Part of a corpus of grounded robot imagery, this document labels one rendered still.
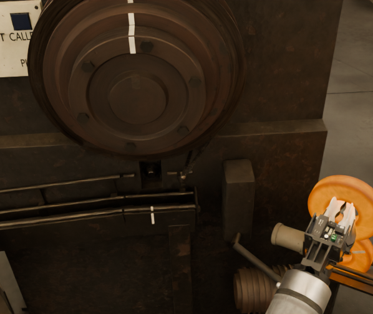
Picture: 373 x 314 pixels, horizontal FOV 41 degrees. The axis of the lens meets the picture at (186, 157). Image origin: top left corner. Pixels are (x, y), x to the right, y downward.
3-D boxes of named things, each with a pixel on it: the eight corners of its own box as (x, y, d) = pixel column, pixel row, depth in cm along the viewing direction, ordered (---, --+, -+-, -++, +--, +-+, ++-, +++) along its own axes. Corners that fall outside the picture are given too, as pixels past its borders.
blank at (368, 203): (313, 166, 106) (307, 175, 104) (389, 184, 98) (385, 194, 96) (311, 220, 115) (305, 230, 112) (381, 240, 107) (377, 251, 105)
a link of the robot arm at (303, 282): (322, 321, 93) (274, 298, 97) (332, 298, 95) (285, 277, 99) (324, 303, 86) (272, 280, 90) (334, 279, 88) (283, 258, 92)
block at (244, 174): (219, 217, 151) (221, 156, 136) (246, 216, 152) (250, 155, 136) (223, 245, 143) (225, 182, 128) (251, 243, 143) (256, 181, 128)
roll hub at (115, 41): (82, 143, 114) (59, 28, 96) (204, 136, 114) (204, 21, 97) (79, 159, 109) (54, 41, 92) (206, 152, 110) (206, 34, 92)
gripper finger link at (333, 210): (350, 184, 100) (333, 220, 96) (348, 199, 105) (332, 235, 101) (335, 178, 102) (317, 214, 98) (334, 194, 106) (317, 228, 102)
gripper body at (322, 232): (353, 223, 93) (330, 278, 88) (350, 243, 100) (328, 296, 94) (314, 208, 96) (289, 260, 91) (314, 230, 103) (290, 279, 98)
